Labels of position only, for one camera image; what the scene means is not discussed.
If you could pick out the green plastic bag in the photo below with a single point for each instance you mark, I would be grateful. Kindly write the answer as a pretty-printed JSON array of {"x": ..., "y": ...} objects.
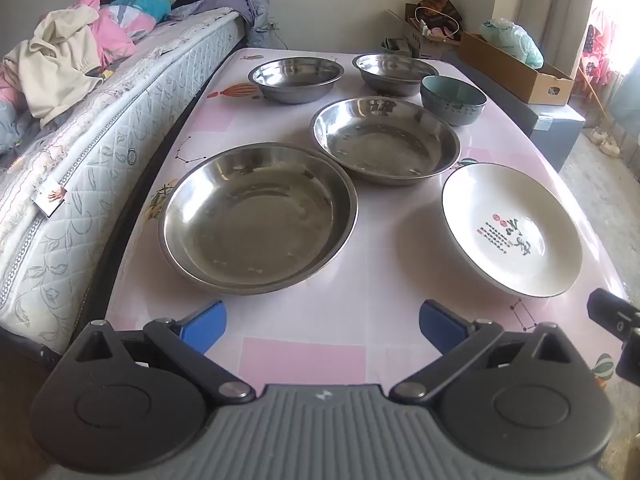
[{"x": 517, "y": 42}]

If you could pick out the grey green containers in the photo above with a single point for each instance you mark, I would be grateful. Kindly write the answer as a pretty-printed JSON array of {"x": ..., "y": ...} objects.
[{"x": 397, "y": 46}]

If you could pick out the wooden broom stick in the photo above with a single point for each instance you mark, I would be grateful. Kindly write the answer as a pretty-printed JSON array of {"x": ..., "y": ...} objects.
[{"x": 595, "y": 92}]

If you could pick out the white ceramic plate with print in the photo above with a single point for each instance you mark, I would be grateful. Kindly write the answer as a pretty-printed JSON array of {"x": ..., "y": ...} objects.
[{"x": 505, "y": 220}]

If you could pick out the white shoes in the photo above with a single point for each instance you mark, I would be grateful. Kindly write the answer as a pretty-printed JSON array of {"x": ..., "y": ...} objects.
[{"x": 607, "y": 142}]

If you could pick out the teal ceramic bowl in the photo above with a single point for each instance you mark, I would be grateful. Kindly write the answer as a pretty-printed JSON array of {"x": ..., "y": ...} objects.
[{"x": 452, "y": 102}]

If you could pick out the stainless steel bowl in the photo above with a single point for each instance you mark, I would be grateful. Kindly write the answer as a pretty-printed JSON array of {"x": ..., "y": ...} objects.
[
  {"x": 295, "y": 77},
  {"x": 392, "y": 72}
]

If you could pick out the long cardboard box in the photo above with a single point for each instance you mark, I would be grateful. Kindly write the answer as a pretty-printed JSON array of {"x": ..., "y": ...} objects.
[{"x": 520, "y": 77}]

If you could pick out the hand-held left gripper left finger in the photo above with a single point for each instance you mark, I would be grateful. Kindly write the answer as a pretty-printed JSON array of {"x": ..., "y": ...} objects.
[{"x": 206, "y": 322}]

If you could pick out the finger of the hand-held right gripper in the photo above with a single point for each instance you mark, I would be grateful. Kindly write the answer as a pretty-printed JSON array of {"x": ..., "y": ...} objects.
[{"x": 612, "y": 312}]

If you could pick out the beige curtain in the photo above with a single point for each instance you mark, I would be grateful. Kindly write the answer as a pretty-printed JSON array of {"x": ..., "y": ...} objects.
[{"x": 540, "y": 0}]

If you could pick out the cream garment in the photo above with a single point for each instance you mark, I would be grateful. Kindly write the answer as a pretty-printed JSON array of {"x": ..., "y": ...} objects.
[{"x": 55, "y": 70}]

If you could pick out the teal pillow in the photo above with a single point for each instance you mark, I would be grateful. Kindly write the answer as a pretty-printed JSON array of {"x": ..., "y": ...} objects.
[{"x": 142, "y": 5}]

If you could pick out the white quilted mattress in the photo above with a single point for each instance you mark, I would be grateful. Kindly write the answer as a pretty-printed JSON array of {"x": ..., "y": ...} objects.
[{"x": 100, "y": 160}]

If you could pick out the pink printed tablecloth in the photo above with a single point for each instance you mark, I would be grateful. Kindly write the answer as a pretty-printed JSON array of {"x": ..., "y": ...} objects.
[{"x": 390, "y": 270}]

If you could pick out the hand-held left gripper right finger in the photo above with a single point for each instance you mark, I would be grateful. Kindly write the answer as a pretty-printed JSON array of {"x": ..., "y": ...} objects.
[{"x": 440, "y": 325}]

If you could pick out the blue dotted cloth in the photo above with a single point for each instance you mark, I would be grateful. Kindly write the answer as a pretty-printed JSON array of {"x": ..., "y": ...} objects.
[{"x": 627, "y": 110}]

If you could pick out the grey blue cloth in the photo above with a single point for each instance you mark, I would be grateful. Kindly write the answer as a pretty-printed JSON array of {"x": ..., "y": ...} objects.
[{"x": 15, "y": 127}]

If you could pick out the grey cabinet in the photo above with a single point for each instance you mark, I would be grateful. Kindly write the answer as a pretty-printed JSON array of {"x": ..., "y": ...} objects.
[{"x": 555, "y": 130}]

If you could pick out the pink garment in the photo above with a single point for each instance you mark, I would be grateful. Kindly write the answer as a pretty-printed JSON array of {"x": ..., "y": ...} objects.
[{"x": 117, "y": 35}]

